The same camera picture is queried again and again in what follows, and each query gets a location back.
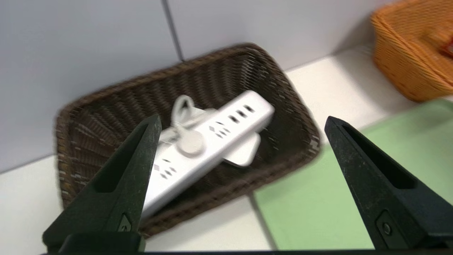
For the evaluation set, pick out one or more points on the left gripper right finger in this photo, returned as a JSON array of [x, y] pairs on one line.
[[385, 198]]

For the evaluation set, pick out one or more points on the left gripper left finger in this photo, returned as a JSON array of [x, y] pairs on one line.
[[120, 187]]

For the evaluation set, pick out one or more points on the white oval plastic case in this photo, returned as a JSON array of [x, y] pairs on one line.
[[246, 152]]

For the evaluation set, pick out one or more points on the dark brown wicker basket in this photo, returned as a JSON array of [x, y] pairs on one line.
[[106, 102]]

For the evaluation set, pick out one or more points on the orange wicker basket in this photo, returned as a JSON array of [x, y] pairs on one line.
[[407, 53]]

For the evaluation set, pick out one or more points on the light green plastic tray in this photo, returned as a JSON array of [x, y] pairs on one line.
[[318, 212]]

